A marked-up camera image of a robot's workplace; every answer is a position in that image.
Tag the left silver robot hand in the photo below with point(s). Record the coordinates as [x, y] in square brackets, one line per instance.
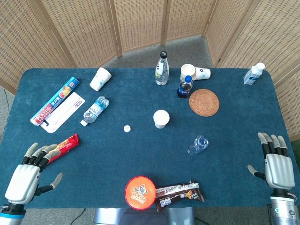
[22, 181]

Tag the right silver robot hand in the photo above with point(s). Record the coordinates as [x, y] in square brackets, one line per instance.
[280, 171]

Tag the clear plastic bottle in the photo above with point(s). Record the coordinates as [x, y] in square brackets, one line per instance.
[198, 145]

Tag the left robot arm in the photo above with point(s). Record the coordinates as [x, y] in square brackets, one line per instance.
[9, 215]

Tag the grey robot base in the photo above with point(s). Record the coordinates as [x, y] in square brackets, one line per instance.
[140, 216]

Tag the small bottle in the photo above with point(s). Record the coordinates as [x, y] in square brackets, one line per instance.
[253, 74]

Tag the blue label bottle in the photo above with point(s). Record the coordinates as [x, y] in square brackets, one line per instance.
[96, 109]

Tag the white bottle cap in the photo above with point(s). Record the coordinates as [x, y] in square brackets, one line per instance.
[127, 129]

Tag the blue-cap cola bottle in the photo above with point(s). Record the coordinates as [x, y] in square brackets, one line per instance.
[184, 90]

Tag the green label glass bottle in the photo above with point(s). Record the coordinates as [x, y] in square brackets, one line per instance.
[162, 70]

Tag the red biscuit pack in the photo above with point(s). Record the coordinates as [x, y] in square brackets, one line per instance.
[69, 143]

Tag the white toothbrush package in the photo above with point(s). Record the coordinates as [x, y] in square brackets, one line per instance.
[68, 109]

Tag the plastic wrap box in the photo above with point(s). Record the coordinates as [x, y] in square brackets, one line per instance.
[55, 100]

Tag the blue tablecloth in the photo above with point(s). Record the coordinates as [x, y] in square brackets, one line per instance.
[117, 159]

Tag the woven rattan coaster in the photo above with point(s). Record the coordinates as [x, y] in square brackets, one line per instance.
[204, 102]

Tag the brown snack wrapper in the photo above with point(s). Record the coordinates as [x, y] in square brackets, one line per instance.
[179, 193]

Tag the orange round lid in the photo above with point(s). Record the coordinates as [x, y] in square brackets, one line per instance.
[140, 192]

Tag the blue-flower paper cup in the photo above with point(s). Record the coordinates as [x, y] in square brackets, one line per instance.
[203, 73]
[100, 78]

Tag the upright white paper cup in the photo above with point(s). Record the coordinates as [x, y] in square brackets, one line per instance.
[161, 118]

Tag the plain white paper cup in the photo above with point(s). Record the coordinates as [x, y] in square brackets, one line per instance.
[187, 70]

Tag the bamboo folding screen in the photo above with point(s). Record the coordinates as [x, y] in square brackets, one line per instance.
[70, 23]

